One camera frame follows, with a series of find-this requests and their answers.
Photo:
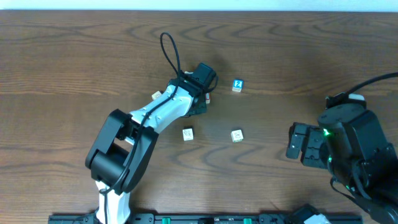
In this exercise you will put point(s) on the wooden block green side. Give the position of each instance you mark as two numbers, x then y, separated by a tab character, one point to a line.
237	135

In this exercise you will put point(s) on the red letter I block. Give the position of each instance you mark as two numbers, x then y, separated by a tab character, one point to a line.
207	98

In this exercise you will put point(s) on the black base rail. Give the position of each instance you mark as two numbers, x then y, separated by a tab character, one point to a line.
148	218

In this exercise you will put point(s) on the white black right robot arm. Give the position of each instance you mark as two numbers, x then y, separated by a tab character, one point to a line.
349	143

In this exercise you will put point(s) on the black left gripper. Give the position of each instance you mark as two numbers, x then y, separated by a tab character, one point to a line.
199	109

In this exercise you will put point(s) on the blue number 2 block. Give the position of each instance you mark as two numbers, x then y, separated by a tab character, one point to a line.
237	85

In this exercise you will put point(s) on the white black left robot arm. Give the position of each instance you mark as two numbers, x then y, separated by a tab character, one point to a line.
122	149

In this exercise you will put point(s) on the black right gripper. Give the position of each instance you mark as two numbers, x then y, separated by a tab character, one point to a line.
311	147

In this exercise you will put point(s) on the wooden block engraved zero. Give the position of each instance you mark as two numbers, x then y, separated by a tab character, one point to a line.
156	95

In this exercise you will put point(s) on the white block blue engraving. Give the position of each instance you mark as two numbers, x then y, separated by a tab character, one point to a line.
188	134

